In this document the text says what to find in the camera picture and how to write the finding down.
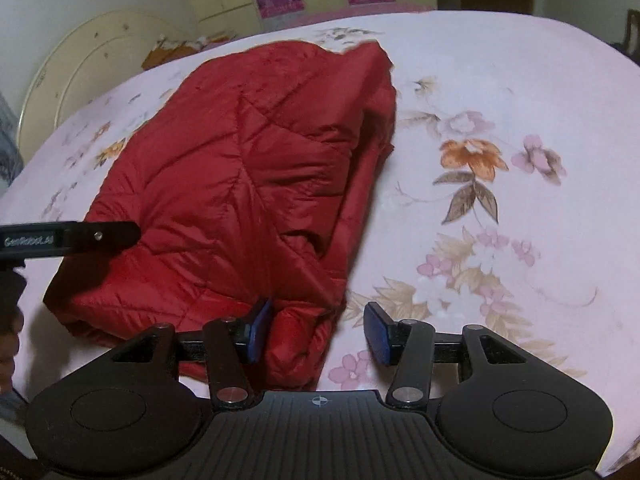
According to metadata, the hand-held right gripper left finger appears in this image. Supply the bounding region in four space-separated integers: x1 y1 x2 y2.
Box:
111 298 275 409

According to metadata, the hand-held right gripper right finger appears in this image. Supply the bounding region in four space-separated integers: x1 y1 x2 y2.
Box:
363 302 525 409

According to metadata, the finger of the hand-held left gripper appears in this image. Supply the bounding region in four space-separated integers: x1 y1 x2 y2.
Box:
66 220 142 257

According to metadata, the red quilted jacket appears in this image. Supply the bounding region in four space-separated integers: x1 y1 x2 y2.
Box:
42 40 398 392

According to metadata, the person's left hand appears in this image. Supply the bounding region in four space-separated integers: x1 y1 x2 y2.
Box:
0 307 25 395

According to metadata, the cream curved headboard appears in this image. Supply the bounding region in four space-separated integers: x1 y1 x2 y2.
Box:
16 9 202 147

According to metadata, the floral white bed sheet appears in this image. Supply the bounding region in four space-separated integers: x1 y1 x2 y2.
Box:
0 6 640 478

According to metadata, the pink blanket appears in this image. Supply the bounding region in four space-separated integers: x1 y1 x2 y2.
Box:
295 2 437 28

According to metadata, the wooden chair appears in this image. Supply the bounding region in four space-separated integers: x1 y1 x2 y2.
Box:
609 7 640 57

